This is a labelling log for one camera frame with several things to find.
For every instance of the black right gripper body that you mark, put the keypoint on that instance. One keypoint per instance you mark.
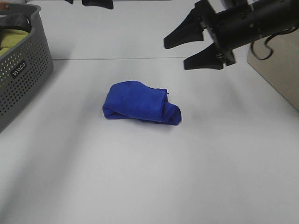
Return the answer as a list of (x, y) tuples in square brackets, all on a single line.
[(227, 28)]

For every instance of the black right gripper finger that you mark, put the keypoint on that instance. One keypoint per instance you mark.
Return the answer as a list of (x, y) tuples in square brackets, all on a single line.
[(190, 30), (206, 59)]

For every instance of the blue microfibre towel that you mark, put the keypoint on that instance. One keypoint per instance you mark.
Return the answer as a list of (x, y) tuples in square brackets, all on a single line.
[(134, 100)]

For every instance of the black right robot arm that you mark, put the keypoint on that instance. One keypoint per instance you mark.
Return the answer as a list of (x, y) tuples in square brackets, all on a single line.
[(270, 18)]

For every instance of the beige plastic bin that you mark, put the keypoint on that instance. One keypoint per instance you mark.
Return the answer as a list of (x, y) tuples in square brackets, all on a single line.
[(281, 70)]

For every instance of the yellow-green towel in basket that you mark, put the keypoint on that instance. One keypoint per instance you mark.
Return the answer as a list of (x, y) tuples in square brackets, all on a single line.
[(9, 38)]

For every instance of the grey perforated plastic basket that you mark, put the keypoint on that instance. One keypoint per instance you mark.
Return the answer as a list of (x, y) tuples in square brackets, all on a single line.
[(27, 65)]

